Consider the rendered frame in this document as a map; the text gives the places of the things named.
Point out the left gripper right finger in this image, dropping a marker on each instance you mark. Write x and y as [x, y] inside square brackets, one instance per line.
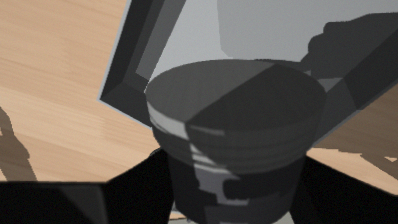
[325, 195]

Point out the grey metal tray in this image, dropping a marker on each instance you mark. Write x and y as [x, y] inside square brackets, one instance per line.
[349, 46]

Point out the white digital scale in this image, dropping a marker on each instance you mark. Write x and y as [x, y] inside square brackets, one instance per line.
[287, 219]

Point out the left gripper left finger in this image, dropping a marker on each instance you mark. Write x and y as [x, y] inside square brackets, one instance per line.
[148, 199]

